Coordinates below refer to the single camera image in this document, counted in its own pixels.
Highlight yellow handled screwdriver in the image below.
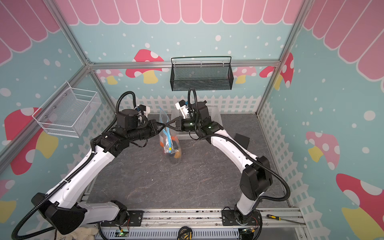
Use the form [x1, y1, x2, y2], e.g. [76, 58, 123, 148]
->
[267, 215, 305, 225]

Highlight white plastic basket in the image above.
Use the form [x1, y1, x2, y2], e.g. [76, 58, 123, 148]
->
[170, 105, 224, 141]

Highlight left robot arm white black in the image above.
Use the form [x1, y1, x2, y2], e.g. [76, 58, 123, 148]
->
[11, 91, 166, 240]

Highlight beige cloth rag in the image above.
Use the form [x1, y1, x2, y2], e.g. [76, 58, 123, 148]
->
[57, 227, 99, 240]

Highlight yellow food piece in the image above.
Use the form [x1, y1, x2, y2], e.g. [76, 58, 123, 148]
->
[174, 151, 182, 159]

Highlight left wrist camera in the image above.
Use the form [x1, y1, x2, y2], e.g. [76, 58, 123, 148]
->
[136, 105, 151, 117]

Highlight clear zip top bag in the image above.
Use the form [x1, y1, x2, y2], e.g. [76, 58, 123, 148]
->
[159, 127, 182, 165]

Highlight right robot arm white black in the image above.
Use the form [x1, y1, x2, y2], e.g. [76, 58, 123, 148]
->
[166, 100, 291, 225]

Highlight black square pad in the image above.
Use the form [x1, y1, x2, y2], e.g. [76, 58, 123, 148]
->
[234, 134, 250, 150]

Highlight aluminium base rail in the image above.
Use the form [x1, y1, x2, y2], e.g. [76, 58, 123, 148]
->
[98, 207, 307, 230]

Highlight white wire wall basket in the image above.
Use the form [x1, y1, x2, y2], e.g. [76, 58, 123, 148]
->
[32, 82, 102, 138]

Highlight black wire wall basket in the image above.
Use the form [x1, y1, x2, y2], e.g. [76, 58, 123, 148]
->
[170, 56, 234, 91]

